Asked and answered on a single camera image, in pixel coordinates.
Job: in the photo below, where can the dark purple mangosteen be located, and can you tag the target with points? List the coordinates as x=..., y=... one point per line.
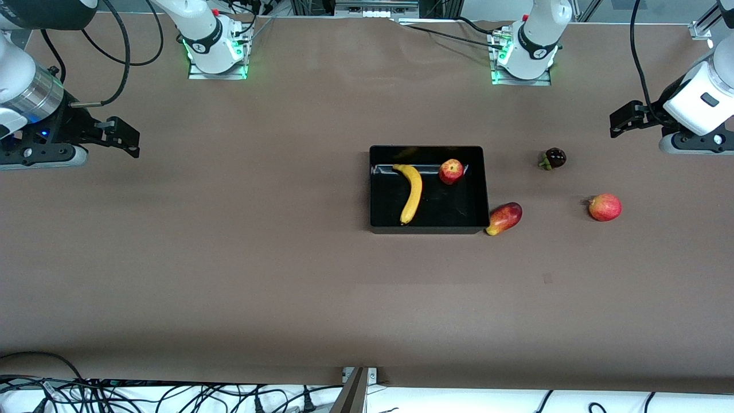
x=555, y=158

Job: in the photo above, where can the yellow banana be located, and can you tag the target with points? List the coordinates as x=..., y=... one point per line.
x=414, y=195

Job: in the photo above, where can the small metal table bracket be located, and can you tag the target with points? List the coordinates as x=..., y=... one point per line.
x=371, y=376

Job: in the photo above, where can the red peach fruit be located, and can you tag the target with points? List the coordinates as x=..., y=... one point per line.
x=605, y=207

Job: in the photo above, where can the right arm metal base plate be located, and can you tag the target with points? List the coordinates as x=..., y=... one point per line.
x=200, y=75

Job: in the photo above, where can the white connector strip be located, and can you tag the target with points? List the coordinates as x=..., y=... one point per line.
x=375, y=12

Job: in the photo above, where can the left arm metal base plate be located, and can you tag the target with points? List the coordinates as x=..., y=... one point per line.
x=539, y=82

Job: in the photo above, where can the red yellow mango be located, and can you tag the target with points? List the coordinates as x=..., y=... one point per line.
x=504, y=218

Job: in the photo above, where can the aluminium corner bracket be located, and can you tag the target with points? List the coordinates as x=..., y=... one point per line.
x=701, y=30

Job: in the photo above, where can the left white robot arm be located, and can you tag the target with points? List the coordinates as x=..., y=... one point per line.
x=536, y=34

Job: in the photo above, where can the black rectangular plastic box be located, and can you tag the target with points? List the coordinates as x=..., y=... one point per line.
x=447, y=206

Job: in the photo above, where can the grey aluminium profile post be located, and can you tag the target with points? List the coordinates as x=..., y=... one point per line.
x=351, y=396

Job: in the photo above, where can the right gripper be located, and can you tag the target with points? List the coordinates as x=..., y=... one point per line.
x=73, y=126

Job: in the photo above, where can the small red apple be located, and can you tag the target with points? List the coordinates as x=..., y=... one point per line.
x=451, y=172

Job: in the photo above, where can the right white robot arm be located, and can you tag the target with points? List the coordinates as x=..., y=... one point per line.
x=198, y=26

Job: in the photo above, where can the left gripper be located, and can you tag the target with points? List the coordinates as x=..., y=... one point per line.
x=652, y=113

